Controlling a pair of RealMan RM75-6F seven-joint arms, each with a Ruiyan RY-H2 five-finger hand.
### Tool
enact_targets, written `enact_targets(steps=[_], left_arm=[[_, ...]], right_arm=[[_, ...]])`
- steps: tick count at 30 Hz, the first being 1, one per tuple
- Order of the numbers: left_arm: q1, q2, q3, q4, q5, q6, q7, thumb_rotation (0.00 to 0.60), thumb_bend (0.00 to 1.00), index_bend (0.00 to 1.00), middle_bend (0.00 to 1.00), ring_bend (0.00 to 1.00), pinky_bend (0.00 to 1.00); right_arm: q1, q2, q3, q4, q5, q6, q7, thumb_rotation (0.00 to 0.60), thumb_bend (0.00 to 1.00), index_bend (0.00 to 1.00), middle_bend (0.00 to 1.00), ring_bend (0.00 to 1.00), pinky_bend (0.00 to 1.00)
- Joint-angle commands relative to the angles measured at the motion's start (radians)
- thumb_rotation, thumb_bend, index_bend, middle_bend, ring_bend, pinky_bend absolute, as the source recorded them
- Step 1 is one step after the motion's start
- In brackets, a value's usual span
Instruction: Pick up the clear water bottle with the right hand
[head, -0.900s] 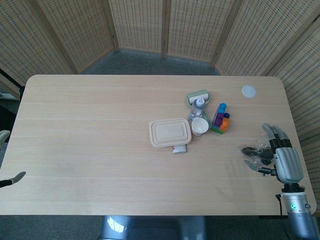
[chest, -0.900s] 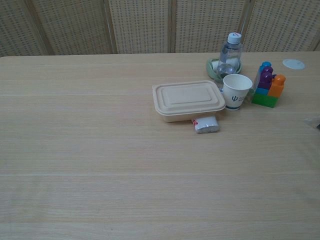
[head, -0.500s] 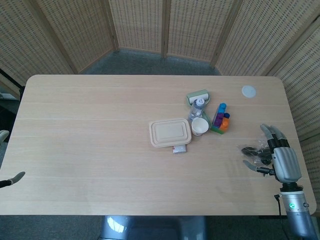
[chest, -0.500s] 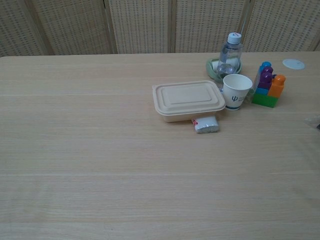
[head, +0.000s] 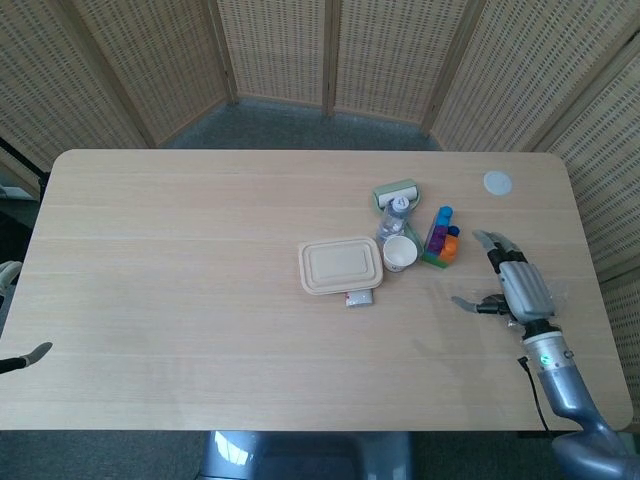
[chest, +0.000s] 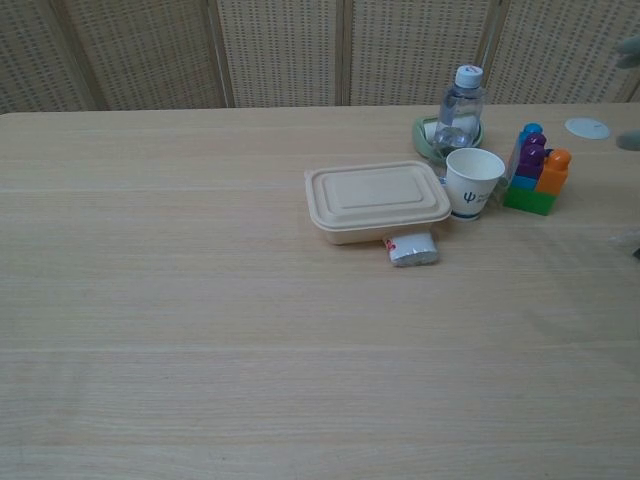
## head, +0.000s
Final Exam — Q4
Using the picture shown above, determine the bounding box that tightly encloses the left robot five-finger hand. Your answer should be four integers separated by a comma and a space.
0, 259, 54, 376

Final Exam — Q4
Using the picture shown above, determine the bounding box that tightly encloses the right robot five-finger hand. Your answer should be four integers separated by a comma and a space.
451, 229, 557, 329

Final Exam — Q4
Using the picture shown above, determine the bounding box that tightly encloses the clear plastic water bottle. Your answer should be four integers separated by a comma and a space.
375, 196, 413, 247

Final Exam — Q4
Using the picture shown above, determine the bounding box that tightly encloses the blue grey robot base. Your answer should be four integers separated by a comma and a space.
198, 430, 417, 480

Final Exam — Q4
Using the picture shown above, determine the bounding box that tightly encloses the colourful building block stack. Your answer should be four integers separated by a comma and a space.
421, 205, 462, 270

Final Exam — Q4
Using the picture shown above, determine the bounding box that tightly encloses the white paper cup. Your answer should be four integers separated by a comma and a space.
382, 235, 419, 274

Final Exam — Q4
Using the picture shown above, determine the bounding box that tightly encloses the green lint roller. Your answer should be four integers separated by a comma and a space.
370, 177, 427, 254

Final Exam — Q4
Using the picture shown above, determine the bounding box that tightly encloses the white tissue pack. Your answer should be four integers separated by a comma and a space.
342, 288, 377, 309

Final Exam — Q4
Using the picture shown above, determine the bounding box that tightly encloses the beige lidded lunch box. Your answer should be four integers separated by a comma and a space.
298, 237, 386, 297

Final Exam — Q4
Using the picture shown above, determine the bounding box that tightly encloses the black stand leg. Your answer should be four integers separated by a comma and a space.
0, 134, 50, 192

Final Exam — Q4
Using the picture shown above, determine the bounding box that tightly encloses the woven bamboo folding screen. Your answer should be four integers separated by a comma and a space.
0, 0, 640, 431

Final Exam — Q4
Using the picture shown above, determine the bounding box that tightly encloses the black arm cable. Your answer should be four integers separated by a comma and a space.
517, 353, 552, 434

